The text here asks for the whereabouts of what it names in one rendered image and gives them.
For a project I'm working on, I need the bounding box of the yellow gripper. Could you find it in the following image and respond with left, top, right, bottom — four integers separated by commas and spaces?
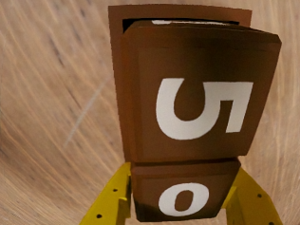
79, 162, 283, 225

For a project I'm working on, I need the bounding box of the brown cube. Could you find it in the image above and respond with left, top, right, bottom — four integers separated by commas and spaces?
130, 157, 241, 222
120, 20, 282, 162

